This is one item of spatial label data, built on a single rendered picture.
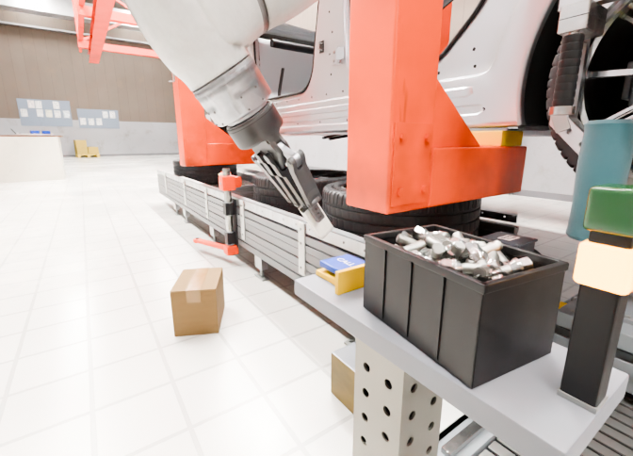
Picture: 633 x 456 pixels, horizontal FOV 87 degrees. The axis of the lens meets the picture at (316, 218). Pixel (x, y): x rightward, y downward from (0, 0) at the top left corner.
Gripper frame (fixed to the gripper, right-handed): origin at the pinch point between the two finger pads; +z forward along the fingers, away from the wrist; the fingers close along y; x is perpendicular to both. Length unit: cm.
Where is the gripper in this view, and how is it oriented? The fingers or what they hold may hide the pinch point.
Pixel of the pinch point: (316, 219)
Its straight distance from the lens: 56.6
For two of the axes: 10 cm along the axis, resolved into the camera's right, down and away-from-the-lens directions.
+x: 6.7, -6.7, 3.2
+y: 5.7, 1.9, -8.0
